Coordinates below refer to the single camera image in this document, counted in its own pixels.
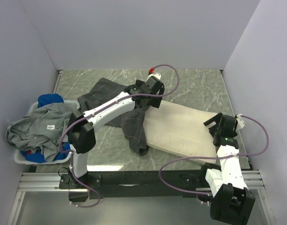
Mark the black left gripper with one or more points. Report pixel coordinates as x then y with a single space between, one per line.
155 102

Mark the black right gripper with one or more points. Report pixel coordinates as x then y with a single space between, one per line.
217 118

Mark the cream white pillow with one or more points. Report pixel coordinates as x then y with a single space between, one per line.
179 130

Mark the dark grey checked pillowcase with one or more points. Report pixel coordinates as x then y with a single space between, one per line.
130 122

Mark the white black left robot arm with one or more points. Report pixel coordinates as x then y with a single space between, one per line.
83 126

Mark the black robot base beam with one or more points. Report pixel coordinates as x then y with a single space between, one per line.
138 184

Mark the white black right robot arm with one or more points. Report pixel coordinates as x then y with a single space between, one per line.
232 202

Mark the blue garment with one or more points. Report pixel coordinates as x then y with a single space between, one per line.
50 99

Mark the grey button shirt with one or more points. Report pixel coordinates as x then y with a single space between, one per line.
41 129

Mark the white plastic laundry basket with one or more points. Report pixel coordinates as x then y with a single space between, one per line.
18 158

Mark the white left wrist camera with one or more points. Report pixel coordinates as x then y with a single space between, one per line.
157 75

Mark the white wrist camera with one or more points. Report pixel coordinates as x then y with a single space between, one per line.
240 121
157 75

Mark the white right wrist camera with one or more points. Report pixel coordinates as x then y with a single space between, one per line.
240 121

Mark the aluminium frame rail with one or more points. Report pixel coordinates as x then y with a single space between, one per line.
49 182

